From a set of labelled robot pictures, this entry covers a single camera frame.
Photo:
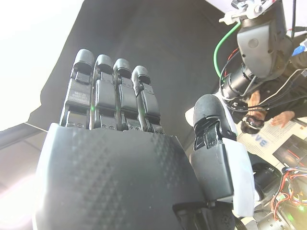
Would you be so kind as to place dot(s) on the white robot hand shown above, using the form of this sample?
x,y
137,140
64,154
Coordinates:
x,y
115,182

